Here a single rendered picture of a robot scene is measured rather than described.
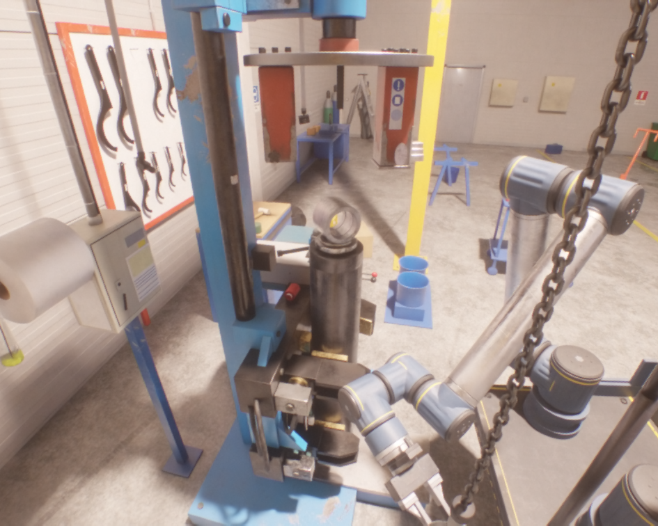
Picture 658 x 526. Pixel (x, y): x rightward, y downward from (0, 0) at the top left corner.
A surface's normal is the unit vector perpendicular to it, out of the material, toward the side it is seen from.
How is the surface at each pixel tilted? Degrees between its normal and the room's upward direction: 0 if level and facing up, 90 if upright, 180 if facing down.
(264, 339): 45
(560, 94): 90
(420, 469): 21
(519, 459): 0
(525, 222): 107
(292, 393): 0
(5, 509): 0
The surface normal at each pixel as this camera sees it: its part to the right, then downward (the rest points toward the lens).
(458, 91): -0.22, 0.48
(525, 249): -0.45, 0.65
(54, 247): 0.81, -0.40
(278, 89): 0.12, 0.49
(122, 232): 0.98, 0.11
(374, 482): 0.00, -0.87
